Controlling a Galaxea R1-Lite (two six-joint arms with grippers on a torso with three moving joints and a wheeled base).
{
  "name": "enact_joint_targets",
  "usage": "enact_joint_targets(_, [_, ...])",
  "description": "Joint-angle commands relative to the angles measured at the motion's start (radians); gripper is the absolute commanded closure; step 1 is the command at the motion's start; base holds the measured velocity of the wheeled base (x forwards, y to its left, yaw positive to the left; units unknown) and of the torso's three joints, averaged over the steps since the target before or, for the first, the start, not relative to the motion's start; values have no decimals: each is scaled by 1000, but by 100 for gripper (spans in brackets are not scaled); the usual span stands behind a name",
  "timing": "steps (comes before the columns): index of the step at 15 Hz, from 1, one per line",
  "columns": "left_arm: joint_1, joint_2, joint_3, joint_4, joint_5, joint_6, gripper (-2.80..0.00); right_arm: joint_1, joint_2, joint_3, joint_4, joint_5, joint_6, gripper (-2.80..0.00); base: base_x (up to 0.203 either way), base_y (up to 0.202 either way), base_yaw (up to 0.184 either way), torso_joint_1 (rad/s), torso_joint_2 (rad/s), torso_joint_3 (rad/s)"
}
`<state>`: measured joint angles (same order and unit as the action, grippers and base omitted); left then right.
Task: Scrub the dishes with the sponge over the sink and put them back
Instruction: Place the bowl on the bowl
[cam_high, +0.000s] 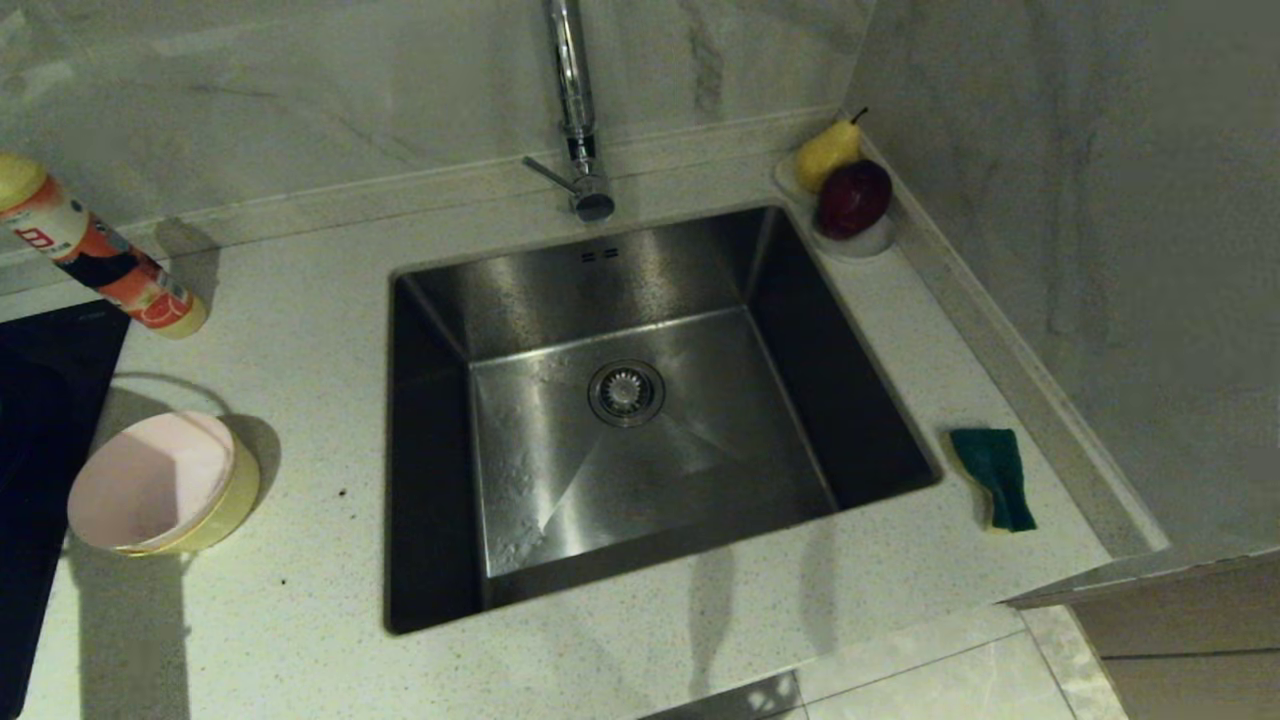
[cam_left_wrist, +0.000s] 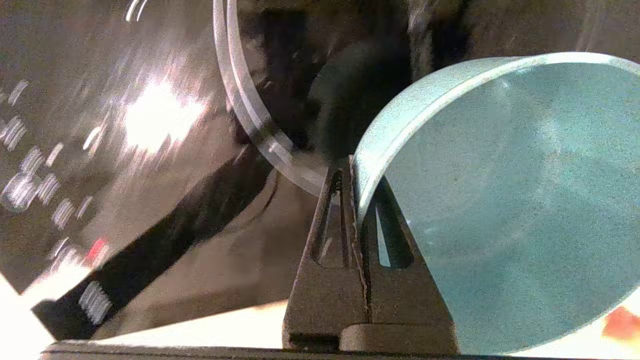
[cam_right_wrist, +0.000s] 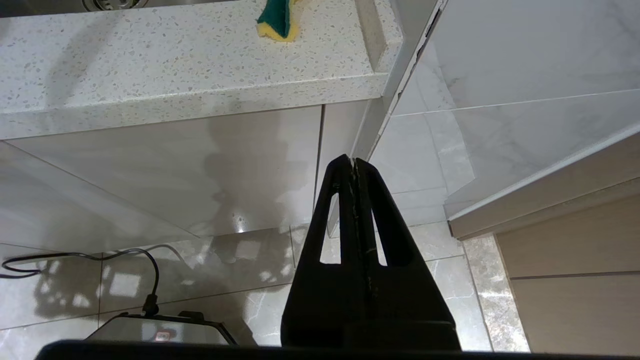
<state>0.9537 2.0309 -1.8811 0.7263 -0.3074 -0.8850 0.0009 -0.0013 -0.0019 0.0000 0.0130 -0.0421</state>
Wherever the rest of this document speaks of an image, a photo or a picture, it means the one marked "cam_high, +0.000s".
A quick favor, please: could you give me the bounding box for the dark red apple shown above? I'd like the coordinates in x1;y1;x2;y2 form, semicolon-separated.
816;159;895;241

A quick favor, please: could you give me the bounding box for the small white dish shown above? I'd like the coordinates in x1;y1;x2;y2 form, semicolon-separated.
773;150;899;261

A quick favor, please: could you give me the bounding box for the yellow green sponge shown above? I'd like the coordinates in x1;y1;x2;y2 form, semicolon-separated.
947;428;1039;535

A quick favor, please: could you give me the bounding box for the pink plastic bowl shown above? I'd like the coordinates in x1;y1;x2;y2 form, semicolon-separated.
67;411;238;553

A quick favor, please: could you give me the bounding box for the yellow pear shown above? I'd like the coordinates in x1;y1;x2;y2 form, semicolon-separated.
795;108;869;195

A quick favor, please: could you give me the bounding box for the round metal drain strainer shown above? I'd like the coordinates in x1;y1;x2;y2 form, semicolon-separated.
588;360;667;429

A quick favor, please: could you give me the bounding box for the black induction cooktop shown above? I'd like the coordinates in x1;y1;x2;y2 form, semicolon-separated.
0;300;133;720

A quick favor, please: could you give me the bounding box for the chrome faucet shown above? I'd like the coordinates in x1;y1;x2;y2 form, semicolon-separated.
520;0;617;224

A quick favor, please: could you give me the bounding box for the orange dish soap bottle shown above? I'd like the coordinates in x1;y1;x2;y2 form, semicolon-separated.
0;153;211;341

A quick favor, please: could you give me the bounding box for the yellow plastic bowl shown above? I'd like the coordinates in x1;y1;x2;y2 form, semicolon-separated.
112;428;263;558

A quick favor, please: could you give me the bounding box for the stainless steel sink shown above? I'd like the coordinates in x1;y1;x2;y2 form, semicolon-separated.
385;205;943;636

